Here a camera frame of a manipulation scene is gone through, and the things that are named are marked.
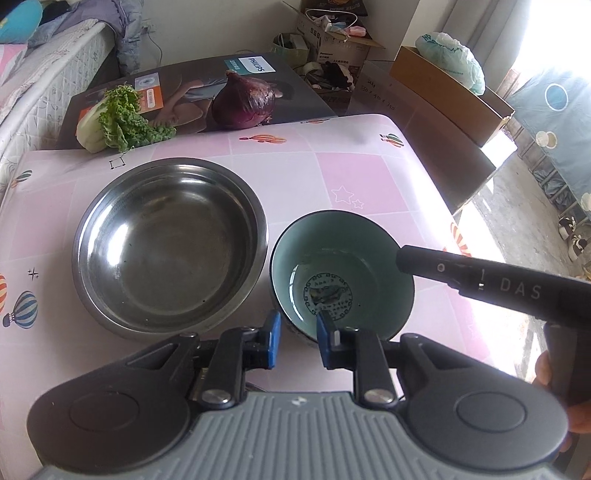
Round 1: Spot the teal blanket with yellow spots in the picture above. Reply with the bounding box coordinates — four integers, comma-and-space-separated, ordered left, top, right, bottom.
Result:
0, 0, 44, 44

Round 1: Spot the teal ceramic bowl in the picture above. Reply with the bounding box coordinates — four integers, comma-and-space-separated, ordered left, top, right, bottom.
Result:
269, 210, 415, 345

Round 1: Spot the green paper bag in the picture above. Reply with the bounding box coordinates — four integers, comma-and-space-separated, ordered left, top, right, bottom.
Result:
270, 32, 310, 66

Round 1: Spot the pink cloth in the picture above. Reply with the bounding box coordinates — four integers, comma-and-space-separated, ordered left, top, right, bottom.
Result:
0, 43, 27, 86

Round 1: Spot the pile of colourful clothes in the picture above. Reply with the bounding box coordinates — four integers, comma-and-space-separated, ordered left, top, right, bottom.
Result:
0, 21, 116, 195

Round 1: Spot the grey cloth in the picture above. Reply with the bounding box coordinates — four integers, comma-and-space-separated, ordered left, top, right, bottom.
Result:
28, 0, 146, 77

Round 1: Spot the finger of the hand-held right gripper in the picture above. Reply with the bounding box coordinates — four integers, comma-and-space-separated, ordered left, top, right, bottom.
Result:
396, 244, 464, 297

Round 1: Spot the white green plastic bag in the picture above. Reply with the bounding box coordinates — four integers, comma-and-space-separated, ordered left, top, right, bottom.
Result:
414, 31, 486, 95

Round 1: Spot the blue cloth with circle print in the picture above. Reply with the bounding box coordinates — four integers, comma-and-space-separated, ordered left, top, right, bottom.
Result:
505, 69, 591, 206

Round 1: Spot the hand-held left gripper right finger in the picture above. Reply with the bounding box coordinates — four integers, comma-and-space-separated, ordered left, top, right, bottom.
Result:
315, 311, 458, 411

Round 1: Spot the open cardboard box with clutter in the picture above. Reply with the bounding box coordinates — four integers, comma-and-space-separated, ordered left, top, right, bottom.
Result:
281, 0, 387, 71

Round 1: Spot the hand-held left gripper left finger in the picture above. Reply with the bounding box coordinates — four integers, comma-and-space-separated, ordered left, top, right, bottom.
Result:
122, 309, 283, 412

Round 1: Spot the stainless steel bowl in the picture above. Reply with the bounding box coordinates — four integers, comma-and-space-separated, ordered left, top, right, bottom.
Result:
71, 157, 269, 341

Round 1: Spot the large flat cardboard box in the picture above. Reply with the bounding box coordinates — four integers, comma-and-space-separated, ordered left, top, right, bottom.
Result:
390, 45, 515, 148

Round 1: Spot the dark printed product box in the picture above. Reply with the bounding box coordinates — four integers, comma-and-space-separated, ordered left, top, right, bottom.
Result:
58, 53, 338, 151

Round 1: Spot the red onion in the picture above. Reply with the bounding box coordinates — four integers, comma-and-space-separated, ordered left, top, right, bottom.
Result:
211, 71, 283, 130

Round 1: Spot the person's right hand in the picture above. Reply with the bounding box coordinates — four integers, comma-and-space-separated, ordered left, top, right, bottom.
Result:
533, 351, 591, 435

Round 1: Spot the pink printed tablecloth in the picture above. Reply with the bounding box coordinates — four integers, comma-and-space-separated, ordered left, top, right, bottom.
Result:
0, 113, 509, 480

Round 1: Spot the green leafy cabbage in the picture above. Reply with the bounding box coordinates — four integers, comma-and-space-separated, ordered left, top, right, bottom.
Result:
75, 83, 177, 154

